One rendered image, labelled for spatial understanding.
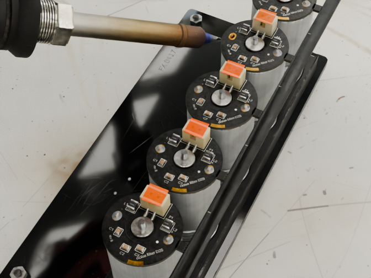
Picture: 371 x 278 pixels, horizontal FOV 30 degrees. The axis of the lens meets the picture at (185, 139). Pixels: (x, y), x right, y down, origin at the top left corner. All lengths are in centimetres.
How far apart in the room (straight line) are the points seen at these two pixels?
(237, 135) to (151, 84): 8
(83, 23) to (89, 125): 9
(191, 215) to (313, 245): 7
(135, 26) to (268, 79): 5
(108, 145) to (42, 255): 5
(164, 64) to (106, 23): 9
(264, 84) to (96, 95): 10
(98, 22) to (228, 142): 6
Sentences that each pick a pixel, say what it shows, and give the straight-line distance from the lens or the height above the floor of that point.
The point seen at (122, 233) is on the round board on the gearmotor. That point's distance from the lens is 21.
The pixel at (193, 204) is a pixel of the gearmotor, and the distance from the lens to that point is 23.
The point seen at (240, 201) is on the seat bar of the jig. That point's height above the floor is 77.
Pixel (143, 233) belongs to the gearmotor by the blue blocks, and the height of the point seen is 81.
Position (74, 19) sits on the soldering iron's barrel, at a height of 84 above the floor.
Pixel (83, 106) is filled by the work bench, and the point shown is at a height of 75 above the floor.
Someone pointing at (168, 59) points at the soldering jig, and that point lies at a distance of 32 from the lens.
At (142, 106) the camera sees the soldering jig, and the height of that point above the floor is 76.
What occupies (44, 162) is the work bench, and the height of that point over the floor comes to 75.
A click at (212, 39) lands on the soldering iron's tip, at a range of 26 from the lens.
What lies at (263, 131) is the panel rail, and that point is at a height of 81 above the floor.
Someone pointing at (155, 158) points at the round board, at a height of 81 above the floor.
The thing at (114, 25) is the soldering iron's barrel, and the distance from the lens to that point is 24.
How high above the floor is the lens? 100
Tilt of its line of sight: 56 degrees down
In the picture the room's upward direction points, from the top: 1 degrees counter-clockwise
